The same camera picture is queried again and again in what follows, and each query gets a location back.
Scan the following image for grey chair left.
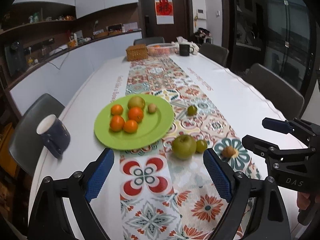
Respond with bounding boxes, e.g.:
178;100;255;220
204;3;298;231
9;93;65;176

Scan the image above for small orange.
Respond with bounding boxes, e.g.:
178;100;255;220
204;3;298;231
111;104;124;115
123;120;138;133

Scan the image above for brown kiwi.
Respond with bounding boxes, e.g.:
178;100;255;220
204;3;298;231
148;103;157;114
221;146;239;159

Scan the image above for small orange top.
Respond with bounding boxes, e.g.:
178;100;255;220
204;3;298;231
111;104;124;115

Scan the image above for person right hand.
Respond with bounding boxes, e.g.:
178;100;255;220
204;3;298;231
297;192;310;210

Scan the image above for black mug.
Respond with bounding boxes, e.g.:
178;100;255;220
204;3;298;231
179;44;194;56

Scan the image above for grey chair right near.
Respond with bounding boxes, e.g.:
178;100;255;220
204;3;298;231
244;63;305;120

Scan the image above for large yellow-green pear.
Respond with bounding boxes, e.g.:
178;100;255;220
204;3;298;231
127;96;145;110

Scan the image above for large orange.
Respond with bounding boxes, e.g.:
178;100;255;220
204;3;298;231
110;115;125;132

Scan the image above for grey chair right far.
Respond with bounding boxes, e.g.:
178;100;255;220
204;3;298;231
199;43;229;67

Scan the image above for white tissue pile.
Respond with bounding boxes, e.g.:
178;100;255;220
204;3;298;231
172;36;200;55

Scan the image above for dark blue mug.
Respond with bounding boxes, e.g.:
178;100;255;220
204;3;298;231
36;114;71;159

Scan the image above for red fu calendar poster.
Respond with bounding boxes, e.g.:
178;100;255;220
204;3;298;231
155;0;174;25

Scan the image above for dark wooden door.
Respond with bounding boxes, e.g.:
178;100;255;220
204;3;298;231
138;0;194;42

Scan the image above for grey chair far end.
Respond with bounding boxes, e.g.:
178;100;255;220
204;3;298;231
133;36;165;46

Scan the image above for green plate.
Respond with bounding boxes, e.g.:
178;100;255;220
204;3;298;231
94;94;174;151

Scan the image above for patterned table runner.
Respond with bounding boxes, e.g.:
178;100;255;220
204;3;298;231
120;57;260;239

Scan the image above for wicker tray on counter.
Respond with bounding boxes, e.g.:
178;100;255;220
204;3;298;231
93;31;108;39

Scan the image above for small green lime near apple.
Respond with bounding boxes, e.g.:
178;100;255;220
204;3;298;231
196;140;208;153

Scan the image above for black coffee machine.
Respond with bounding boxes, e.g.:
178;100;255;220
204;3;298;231
4;41;27;76

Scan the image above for white intercom panel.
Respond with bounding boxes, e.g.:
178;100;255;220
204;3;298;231
196;9;207;20

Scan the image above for grey chair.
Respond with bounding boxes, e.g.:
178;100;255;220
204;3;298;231
199;43;229;67
9;93;65;176
244;63;305;120

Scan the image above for small green lime far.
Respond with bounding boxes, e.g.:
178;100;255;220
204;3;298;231
187;105;197;116

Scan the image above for green apple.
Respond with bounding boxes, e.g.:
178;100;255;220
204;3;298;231
171;134;196;160

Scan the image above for woven wicker basket box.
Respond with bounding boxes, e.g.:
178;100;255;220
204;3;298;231
126;44;148;61

